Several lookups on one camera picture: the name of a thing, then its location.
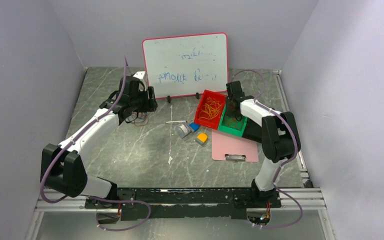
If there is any orange cable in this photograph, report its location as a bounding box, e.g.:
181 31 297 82
223 99 246 131

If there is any green plastic bin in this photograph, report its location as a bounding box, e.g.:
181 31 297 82
217 101 247 137

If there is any yellow cable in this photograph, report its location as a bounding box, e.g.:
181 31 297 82
200 96 224 120
198 96 224 122

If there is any red plastic bin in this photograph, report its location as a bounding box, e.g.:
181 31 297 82
194 89 227 130

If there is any black plastic bin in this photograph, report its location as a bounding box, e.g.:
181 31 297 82
241 118 262 144

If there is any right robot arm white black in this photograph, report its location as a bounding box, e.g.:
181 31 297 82
225 81 301 207

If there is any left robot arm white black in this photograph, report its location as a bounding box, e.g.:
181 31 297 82
40 75 158 208

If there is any pink clipboard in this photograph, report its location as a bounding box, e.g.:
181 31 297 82
210 130 259 163

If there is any blue eraser block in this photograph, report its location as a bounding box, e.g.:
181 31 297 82
189 122 200 132

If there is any yellow eraser block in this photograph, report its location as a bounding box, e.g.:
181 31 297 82
194 133 209 146

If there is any white marker pen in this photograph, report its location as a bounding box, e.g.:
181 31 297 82
165 120 188 125

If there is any clear tape roll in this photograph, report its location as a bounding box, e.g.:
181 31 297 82
174 123 192 138

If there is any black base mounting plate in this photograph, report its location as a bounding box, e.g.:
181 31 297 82
84 187 282 221

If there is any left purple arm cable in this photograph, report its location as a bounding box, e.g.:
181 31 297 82
39 55 152 232

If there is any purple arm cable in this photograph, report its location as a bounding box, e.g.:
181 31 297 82
39 55 152 232
229 69 304 230

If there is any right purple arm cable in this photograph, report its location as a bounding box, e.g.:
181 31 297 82
229 69 304 230

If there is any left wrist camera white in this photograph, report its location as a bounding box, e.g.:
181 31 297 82
133 71 148 87

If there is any whiteboard with pink frame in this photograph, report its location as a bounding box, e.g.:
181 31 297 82
142 32 229 99

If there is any aluminium rail frame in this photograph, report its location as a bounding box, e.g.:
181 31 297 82
25 187 336 240

